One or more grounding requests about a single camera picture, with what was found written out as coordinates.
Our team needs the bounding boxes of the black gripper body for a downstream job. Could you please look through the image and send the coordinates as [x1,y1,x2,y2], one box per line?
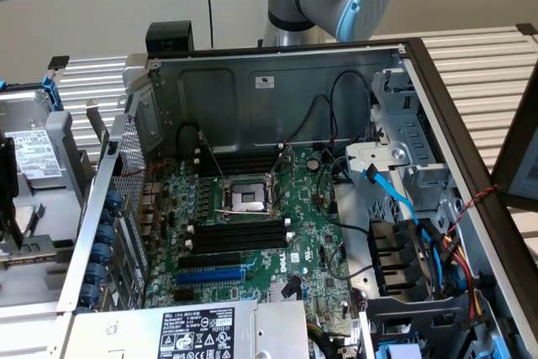
[0,131,20,205]

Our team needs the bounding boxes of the silver hard disk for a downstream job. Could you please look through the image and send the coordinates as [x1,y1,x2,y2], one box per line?
[0,89,68,190]

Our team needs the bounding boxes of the grey parts rack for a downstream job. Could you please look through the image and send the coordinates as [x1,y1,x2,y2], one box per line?
[0,81,98,308]

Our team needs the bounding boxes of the blue disk carrier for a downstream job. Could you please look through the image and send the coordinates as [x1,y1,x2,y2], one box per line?
[0,74,64,113]

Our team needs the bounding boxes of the blue card retainer strip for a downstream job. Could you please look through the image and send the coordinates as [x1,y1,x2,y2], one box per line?
[82,189,124,312]

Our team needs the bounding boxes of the silver power supply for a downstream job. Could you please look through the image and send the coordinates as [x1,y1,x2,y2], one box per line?
[62,298,311,359]

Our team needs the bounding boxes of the short black expansion slot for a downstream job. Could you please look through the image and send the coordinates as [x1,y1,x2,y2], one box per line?
[172,288,202,304]

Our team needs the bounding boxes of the long black expansion slot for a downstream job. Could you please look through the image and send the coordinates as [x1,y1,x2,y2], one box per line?
[177,251,244,271]

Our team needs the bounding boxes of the blue expansion slot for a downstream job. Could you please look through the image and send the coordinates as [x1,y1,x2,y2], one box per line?
[175,265,248,288]

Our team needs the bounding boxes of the thin metal locking lever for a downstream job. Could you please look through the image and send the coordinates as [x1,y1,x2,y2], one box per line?
[213,205,281,214]
[198,130,226,180]

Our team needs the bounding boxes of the black box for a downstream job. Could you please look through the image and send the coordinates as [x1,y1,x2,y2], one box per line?
[145,20,195,55]

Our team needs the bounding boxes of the CPU socket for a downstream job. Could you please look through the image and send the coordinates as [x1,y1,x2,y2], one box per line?
[214,173,282,221]

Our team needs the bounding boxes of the white case label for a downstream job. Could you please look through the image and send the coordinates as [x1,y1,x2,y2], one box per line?
[251,75,277,90]

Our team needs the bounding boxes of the silver chipset heatsink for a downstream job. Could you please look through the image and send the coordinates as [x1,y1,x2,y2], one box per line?
[269,282,306,302]

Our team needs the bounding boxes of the green motherboard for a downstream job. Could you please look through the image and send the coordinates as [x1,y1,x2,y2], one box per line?
[142,142,365,335]

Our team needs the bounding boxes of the open PC case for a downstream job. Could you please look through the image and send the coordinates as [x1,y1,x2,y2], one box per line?
[56,37,538,359]

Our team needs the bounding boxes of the silver disk bay cage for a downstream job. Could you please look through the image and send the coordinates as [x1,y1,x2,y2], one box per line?
[344,66,463,225]

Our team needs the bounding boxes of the black case side panel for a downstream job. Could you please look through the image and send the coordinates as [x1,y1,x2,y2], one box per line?
[489,66,538,211]

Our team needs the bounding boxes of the graphics card metal bracket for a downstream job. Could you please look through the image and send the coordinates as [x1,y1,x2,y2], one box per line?
[85,98,111,156]

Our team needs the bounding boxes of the thin red wire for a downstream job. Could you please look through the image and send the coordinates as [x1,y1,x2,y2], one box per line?
[120,158,174,179]

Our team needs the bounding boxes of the blue flat disk wire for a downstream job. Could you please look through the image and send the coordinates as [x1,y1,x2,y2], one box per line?
[361,164,421,226]

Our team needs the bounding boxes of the red yellow wire bundle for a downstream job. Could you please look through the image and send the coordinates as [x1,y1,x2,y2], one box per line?
[419,224,491,333]

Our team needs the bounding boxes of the red black twisted wire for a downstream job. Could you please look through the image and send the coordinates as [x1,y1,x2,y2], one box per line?
[445,183,502,237]

